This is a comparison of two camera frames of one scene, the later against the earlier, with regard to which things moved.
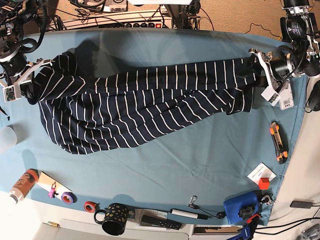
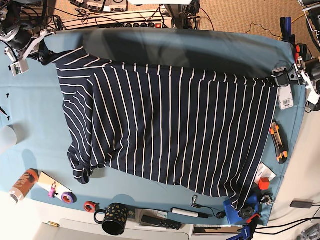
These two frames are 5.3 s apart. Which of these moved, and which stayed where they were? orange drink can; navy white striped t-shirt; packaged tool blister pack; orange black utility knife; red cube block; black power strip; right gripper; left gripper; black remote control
Moved: left gripper; right gripper; navy white striped t-shirt
Stayed: black remote control; orange black utility knife; orange drink can; packaged tool blister pack; black power strip; red cube block
